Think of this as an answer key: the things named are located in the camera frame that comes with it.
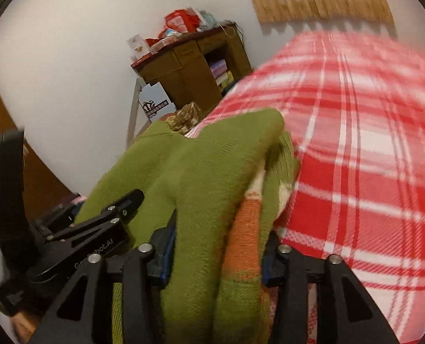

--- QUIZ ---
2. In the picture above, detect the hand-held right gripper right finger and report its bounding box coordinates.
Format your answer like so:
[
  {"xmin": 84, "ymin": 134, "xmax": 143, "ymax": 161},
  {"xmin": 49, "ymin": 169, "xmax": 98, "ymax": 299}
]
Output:
[{"xmin": 261, "ymin": 234, "xmax": 401, "ymax": 344}]

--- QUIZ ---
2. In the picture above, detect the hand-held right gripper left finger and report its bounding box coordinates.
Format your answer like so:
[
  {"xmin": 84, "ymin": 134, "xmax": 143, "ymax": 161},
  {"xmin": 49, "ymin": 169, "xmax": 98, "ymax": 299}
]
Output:
[{"xmin": 29, "ymin": 220, "xmax": 177, "ymax": 344}]

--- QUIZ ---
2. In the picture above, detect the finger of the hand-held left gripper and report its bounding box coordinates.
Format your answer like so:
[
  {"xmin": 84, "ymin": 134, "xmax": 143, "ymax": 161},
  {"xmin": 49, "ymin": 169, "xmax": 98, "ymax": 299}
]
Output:
[
  {"xmin": 48, "ymin": 217, "xmax": 128, "ymax": 249},
  {"xmin": 71, "ymin": 189, "xmax": 146, "ymax": 228}
]

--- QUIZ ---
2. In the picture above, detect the green striped knit sweater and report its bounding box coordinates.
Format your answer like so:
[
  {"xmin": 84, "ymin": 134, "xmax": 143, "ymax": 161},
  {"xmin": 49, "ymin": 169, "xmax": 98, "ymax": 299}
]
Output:
[{"xmin": 73, "ymin": 109, "xmax": 301, "ymax": 344}]

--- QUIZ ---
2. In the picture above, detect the brown patterned cloth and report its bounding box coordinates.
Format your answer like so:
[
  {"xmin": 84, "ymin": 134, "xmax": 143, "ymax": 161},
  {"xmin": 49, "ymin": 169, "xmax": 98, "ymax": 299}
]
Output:
[{"xmin": 166, "ymin": 102, "xmax": 203, "ymax": 136}]

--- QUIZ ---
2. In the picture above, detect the white printed paper bag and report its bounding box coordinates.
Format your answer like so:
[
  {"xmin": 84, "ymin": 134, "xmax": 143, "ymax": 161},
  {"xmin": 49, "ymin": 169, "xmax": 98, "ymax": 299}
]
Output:
[{"xmin": 138, "ymin": 82, "xmax": 175, "ymax": 122}]

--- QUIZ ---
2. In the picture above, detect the red plaid blanket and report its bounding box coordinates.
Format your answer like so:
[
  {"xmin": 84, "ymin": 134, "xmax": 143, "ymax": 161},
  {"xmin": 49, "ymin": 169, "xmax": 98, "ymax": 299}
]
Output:
[{"xmin": 162, "ymin": 30, "xmax": 425, "ymax": 344}]

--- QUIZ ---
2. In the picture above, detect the brown wooden cabinet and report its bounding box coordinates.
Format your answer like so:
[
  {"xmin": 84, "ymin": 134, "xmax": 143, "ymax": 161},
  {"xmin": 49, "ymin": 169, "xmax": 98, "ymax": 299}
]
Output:
[{"xmin": 131, "ymin": 25, "xmax": 252, "ymax": 113}]

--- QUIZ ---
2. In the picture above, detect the white card box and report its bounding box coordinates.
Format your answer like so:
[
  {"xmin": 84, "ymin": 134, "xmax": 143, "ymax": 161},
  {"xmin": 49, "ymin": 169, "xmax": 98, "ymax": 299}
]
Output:
[{"xmin": 127, "ymin": 34, "xmax": 152, "ymax": 61}]

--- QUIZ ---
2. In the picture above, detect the pile of red packets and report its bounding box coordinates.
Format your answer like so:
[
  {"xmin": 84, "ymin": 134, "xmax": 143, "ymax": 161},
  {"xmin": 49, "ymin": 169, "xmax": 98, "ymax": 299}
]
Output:
[{"xmin": 146, "ymin": 7, "xmax": 242, "ymax": 56}]

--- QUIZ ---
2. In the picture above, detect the grey metal frame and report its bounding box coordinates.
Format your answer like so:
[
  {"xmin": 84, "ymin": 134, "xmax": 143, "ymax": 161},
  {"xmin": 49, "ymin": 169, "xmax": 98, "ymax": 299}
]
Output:
[{"xmin": 126, "ymin": 79, "xmax": 142, "ymax": 148}]

